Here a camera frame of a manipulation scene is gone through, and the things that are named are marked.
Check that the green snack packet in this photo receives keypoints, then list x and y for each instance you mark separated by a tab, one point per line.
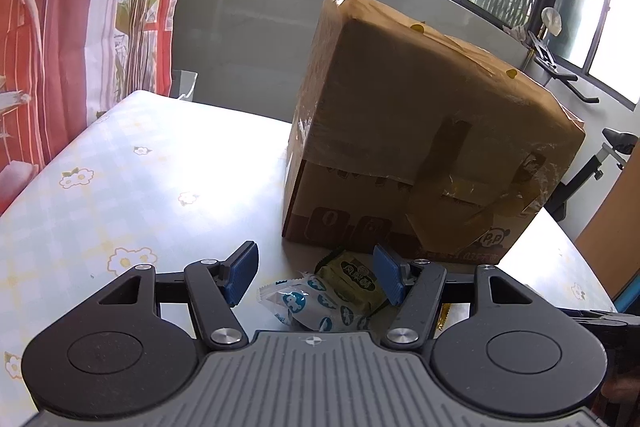
355	282

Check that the floral checkered tablecloth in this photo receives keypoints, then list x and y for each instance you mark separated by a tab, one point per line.
125	187

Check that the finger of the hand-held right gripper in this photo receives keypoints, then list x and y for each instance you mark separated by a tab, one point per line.
590	318

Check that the pink printed curtain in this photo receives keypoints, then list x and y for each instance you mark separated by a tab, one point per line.
65	32

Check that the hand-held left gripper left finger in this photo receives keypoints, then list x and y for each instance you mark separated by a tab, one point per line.
242	274

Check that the crumpled cloth on sill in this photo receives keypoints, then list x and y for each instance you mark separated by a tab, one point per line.
517	32

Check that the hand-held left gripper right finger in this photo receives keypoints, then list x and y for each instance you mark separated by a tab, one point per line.
387	269

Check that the brown wooden board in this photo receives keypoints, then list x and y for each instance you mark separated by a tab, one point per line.
615	237

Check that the yellow snack wrapper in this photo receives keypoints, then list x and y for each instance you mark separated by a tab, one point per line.
442	314

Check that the white blue snack packet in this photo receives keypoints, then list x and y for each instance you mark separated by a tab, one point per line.
310	304

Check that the white plastic bin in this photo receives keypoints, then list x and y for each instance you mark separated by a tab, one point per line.
185	84

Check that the cardboard box with plastic liner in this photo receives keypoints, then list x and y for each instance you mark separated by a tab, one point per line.
430	122

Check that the black exercise bike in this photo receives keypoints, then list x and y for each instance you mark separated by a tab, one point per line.
575	147

